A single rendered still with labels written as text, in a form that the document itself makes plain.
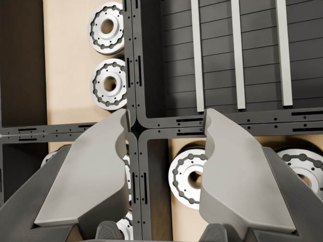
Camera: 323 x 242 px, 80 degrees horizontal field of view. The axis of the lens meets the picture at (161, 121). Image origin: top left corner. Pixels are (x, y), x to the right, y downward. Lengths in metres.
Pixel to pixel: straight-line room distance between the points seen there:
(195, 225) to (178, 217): 0.03
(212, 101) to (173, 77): 0.09
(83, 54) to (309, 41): 0.43
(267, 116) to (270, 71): 0.13
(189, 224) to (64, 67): 0.43
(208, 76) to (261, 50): 0.09
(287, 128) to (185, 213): 0.24
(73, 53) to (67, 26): 0.07
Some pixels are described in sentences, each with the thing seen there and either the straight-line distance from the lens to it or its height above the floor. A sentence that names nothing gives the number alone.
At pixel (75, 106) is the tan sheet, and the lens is 0.48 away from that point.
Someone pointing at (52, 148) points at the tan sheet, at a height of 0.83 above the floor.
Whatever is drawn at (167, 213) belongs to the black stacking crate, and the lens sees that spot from 0.39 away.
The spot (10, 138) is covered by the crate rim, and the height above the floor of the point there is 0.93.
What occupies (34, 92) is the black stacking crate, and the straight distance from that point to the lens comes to 0.53.
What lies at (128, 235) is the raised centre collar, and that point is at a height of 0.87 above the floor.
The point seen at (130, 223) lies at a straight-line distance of 0.42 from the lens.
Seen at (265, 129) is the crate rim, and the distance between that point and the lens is 0.26.
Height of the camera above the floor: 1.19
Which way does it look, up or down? 72 degrees down
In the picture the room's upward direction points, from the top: 88 degrees counter-clockwise
